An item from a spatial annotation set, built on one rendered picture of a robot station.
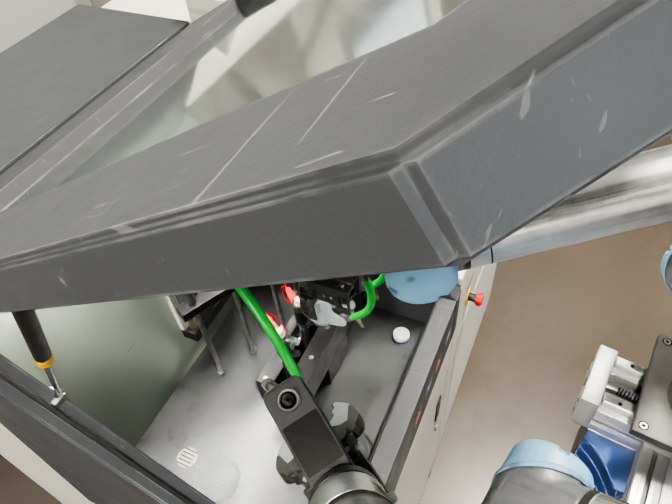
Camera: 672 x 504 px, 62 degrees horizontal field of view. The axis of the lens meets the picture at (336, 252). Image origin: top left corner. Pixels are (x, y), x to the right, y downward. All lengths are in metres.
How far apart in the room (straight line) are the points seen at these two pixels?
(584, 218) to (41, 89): 0.86
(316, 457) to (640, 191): 0.40
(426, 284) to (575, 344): 1.92
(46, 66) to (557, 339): 2.01
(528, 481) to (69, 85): 0.89
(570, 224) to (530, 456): 0.22
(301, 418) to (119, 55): 0.76
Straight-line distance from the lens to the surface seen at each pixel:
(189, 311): 1.15
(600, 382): 1.19
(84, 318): 1.06
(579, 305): 2.59
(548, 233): 0.59
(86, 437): 0.86
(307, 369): 1.16
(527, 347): 2.41
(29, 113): 1.03
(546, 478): 0.54
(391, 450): 1.11
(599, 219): 0.60
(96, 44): 1.18
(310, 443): 0.58
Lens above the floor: 1.97
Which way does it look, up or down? 47 degrees down
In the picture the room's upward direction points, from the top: 6 degrees counter-clockwise
